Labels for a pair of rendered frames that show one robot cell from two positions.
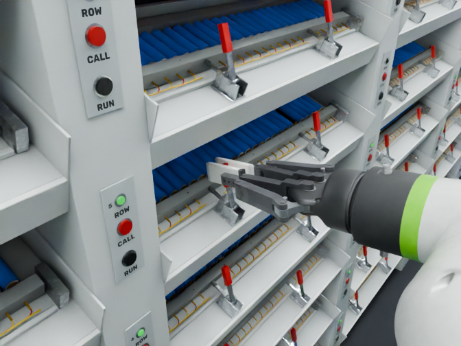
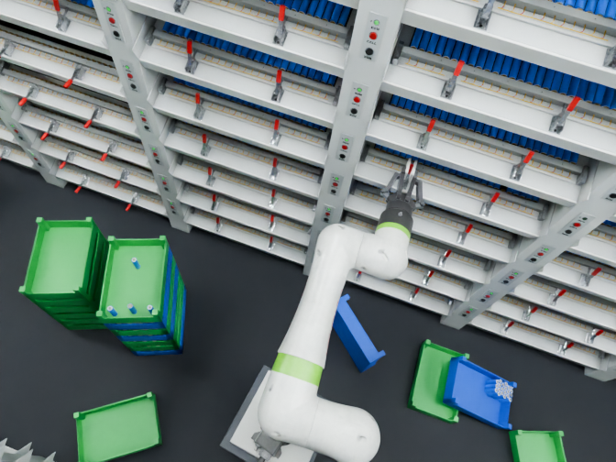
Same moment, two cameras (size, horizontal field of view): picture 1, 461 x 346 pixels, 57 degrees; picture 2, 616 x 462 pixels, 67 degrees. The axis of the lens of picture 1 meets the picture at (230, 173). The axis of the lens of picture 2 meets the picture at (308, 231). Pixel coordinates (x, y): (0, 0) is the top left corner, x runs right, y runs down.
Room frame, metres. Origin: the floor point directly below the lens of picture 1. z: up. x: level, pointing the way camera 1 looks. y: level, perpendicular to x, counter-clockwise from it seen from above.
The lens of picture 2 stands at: (-0.13, -0.63, 2.10)
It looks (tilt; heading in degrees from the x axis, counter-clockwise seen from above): 62 degrees down; 60
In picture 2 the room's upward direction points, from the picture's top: 11 degrees clockwise
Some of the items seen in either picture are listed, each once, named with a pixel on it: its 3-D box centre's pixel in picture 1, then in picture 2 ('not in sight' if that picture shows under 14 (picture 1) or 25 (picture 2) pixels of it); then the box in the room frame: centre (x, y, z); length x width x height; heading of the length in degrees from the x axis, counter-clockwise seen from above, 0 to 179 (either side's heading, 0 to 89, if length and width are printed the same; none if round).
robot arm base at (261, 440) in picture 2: not in sight; (272, 436); (-0.06, -0.52, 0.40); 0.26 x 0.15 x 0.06; 36
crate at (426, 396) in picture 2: not in sight; (438, 380); (0.72, -0.54, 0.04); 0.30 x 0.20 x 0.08; 51
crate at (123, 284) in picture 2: not in sight; (135, 278); (-0.36, 0.12, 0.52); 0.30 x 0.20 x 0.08; 73
